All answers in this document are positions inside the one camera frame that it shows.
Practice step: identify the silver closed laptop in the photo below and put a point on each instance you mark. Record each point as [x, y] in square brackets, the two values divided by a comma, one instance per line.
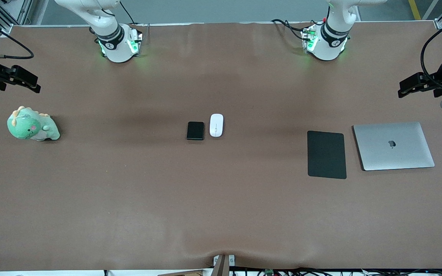
[393, 145]

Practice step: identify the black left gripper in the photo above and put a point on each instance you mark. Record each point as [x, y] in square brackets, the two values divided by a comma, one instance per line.
[441, 75]

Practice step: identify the brown wooden board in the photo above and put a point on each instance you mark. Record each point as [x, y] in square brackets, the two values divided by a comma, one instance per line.
[186, 273]

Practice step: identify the black phone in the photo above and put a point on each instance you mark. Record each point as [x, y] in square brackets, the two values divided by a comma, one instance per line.
[195, 130]

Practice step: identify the black mouse pad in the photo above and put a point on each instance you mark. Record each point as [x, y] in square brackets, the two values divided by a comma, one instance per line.
[326, 154]

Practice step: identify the white computer mouse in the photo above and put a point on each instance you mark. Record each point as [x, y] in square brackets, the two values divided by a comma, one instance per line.
[216, 125]

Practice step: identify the green dinosaur plush toy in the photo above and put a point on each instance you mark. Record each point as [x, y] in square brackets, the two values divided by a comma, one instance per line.
[29, 125]

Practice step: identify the metal clamp bracket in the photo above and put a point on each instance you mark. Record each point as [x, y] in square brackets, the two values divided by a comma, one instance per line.
[224, 263]

